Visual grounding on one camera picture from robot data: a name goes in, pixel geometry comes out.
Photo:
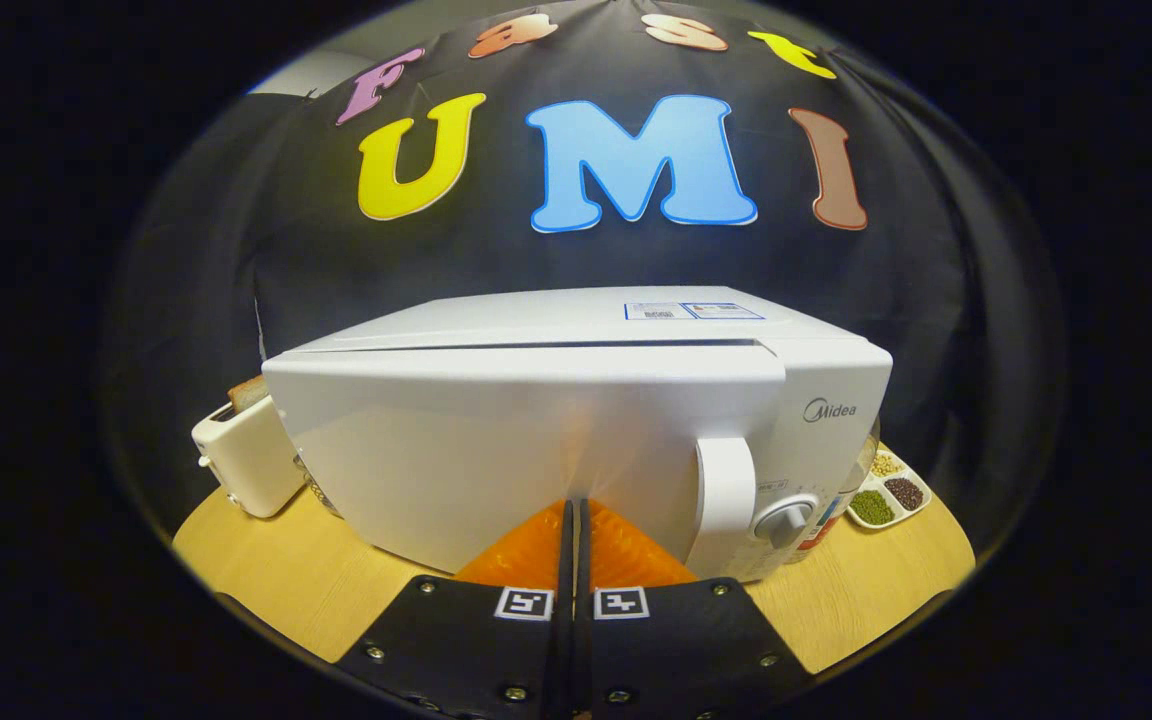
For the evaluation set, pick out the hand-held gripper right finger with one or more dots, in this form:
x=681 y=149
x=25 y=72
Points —
x=686 y=650

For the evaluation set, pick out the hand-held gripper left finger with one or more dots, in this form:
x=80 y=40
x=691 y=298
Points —
x=476 y=650

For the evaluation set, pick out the white microwave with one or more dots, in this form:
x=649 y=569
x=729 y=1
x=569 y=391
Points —
x=496 y=440

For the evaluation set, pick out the clear bottle with red label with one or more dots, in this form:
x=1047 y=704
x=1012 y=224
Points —
x=821 y=532

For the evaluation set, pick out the white divided dish of beans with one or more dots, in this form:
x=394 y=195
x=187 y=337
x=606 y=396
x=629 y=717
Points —
x=886 y=495

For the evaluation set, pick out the white toaster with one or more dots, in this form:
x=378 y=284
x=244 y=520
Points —
x=251 y=460

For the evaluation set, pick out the toast slice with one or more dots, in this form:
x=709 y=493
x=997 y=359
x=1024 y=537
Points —
x=248 y=393

